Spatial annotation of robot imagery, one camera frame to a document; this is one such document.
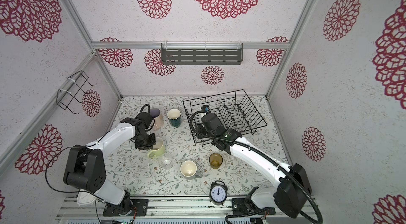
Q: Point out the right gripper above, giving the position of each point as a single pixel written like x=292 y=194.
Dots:
x=200 y=128

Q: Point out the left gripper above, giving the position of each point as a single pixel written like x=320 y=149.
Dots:
x=138 y=145

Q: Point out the light green mug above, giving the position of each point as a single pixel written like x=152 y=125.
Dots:
x=158 y=149

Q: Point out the pink iridescent mug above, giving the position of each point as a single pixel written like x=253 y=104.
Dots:
x=158 y=118

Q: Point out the clear glass cup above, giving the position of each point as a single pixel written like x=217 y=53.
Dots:
x=165 y=161

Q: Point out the black wire dish rack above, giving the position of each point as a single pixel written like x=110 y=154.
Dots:
x=235 y=110

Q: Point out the dark green mug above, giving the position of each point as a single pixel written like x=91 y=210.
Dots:
x=174 y=117

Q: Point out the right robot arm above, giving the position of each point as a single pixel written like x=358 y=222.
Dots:
x=290 y=190

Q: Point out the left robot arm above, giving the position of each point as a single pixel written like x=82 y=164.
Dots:
x=85 y=167

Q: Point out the amber glass cup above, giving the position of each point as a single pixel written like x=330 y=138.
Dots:
x=215 y=160

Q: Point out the black alarm clock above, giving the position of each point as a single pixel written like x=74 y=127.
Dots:
x=218 y=193

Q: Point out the white square clock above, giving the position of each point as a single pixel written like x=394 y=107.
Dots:
x=85 y=198

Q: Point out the cream grey-handled mug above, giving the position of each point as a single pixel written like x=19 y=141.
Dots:
x=189 y=170

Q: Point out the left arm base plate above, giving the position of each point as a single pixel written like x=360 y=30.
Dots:
x=137 y=207

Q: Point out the grey wall shelf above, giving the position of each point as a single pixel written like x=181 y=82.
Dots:
x=202 y=54

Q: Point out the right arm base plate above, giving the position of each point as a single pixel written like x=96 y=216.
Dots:
x=242 y=206

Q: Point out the black wire wall holder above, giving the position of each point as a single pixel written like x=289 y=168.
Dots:
x=65 y=97

